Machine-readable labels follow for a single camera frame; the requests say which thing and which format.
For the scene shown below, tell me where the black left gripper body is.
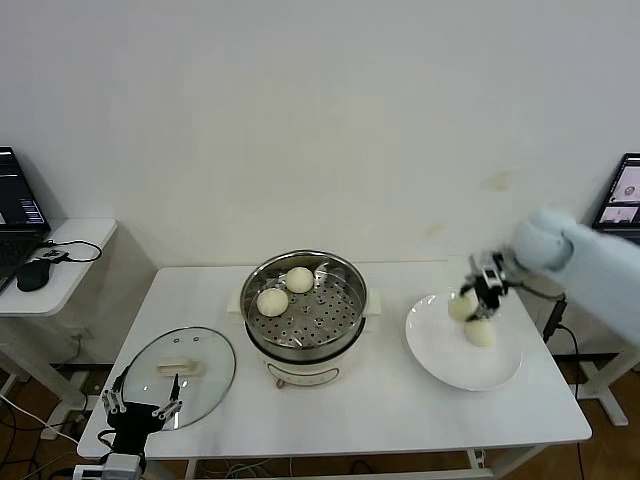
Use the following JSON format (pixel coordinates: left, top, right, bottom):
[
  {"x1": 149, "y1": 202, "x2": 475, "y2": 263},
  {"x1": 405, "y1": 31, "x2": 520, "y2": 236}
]
[{"x1": 107, "y1": 402, "x2": 164, "y2": 456}]

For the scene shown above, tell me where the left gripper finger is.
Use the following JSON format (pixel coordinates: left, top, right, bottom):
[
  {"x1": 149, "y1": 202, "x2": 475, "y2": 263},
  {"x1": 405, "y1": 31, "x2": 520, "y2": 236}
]
[
  {"x1": 152, "y1": 372, "x2": 182, "y2": 419},
  {"x1": 102, "y1": 367, "x2": 132, "y2": 414}
]

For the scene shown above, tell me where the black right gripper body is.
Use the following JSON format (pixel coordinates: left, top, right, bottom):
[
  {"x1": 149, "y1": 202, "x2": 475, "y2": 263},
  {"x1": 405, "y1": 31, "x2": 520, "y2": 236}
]
[{"x1": 469, "y1": 252, "x2": 516, "y2": 301}]

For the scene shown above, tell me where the white steamed baozi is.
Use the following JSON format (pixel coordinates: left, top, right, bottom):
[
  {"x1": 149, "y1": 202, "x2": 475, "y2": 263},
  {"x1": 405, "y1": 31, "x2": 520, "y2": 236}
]
[
  {"x1": 285, "y1": 266, "x2": 315, "y2": 294},
  {"x1": 463, "y1": 319, "x2": 497, "y2": 350},
  {"x1": 256, "y1": 288, "x2": 290, "y2": 318},
  {"x1": 447, "y1": 294, "x2": 477, "y2": 322}
]

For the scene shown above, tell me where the round glass pot lid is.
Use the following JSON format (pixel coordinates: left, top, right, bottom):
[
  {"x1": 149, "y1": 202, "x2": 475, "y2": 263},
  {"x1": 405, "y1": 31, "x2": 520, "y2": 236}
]
[{"x1": 121, "y1": 326, "x2": 238, "y2": 432}]

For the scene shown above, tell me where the steel perforated steamer basket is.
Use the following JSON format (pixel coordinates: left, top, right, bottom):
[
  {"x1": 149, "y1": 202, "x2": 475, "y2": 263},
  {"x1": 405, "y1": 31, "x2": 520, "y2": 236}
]
[{"x1": 241, "y1": 252, "x2": 370, "y2": 351}]

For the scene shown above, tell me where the white round plate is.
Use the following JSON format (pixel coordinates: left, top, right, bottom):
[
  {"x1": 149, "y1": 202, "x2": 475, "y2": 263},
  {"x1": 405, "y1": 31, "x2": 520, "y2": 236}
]
[{"x1": 405, "y1": 292, "x2": 525, "y2": 393}]

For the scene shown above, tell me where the cream electric cooker base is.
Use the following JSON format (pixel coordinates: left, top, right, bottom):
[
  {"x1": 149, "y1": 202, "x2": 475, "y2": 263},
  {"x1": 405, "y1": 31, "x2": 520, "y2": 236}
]
[{"x1": 227, "y1": 288, "x2": 385, "y2": 391}]

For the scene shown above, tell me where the black computer mouse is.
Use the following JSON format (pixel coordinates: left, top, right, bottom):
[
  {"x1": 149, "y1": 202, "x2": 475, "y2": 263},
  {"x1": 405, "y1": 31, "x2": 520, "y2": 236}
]
[{"x1": 17, "y1": 258, "x2": 52, "y2": 292}]

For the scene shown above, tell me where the grey laptop bright screen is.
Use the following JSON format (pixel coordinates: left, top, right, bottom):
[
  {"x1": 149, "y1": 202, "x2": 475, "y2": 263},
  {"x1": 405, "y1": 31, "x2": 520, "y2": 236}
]
[{"x1": 592, "y1": 153, "x2": 640, "y2": 231}]

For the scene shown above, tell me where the white side desk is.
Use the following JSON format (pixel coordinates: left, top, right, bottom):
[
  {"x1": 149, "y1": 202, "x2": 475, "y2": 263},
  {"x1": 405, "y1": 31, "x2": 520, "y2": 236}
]
[
  {"x1": 574, "y1": 349, "x2": 631, "y2": 429},
  {"x1": 0, "y1": 217, "x2": 121, "y2": 416}
]

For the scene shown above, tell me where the black laptop dark screen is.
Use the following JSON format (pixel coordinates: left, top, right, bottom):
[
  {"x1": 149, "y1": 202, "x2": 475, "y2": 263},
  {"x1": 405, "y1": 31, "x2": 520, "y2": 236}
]
[{"x1": 0, "y1": 145, "x2": 53, "y2": 294}]

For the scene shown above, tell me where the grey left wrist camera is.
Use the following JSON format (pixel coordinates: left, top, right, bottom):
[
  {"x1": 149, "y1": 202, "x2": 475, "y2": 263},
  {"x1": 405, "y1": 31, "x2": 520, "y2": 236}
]
[{"x1": 73, "y1": 452, "x2": 146, "y2": 480}]

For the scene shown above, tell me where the black cable with adapter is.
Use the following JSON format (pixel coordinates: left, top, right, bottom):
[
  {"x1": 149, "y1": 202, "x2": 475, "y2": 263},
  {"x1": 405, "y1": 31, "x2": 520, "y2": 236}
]
[{"x1": 543, "y1": 297, "x2": 584, "y2": 401}]

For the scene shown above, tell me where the white floor cable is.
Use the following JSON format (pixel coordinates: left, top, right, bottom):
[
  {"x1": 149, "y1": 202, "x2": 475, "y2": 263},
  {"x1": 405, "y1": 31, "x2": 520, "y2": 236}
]
[{"x1": 0, "y1": 392, "x2": 81, "y2": 444}]

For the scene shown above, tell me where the black cable with dongle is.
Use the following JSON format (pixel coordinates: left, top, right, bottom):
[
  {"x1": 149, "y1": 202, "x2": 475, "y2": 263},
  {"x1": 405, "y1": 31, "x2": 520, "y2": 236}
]
[{"x1": 38, "y1": 238, "x2": 105, "y2": 264}]

